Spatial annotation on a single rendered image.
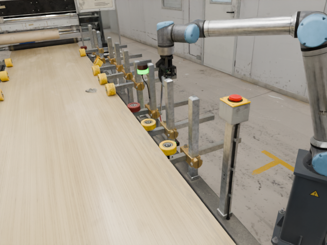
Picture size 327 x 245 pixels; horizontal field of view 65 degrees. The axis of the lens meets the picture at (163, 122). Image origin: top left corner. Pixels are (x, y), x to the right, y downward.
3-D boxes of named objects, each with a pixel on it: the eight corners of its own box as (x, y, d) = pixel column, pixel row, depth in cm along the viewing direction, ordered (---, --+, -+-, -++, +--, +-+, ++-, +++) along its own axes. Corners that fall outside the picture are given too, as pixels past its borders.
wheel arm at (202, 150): (237, 141, 139) (237, 134, 137) (241, 144, 136) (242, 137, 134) (163, 164, 124) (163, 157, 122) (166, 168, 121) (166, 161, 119)
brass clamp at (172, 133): (169, 127, 152) (168, 119, 149) (179, 137, 141) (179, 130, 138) (159, 129, 150) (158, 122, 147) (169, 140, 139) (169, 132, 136)
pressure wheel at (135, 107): (139, 116, 168) (137, 100, 163) (143, 121, 162) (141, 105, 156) (127, 119, 166) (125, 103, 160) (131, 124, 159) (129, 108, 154)
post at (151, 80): (156, 132, 172) (151, 61, 149) (158, 135, 169) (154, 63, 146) (151, 134, 171) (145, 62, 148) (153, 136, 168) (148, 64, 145)
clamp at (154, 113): (152, 109, 171) (151, 102, 169) (160, 117, 160) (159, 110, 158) (144, 111, 169) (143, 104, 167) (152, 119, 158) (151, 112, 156)
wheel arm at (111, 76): (161, 69, 213) (161, 64, 212) (163, 70, 210) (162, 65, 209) (101, 79, 196) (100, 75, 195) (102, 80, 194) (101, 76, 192)
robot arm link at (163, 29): (170, 23, 128) (152, 22, 133) (170, 48, 134) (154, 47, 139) (177, 20, 135) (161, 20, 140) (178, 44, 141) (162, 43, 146)
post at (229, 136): (225, 208, 110) (234, 114, 88) (232, 217, 106) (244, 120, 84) (216, 212, 108) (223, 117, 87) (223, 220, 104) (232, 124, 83)
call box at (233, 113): (235, 114, 90) (237, 93, 86) (248, 122, 84) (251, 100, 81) (218, 118, 88) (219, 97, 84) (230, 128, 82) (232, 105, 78)
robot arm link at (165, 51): (154, 45, 142) (170, 43, 145) (155, 54, 145) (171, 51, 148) (161, 48, 135) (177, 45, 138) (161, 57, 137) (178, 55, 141)
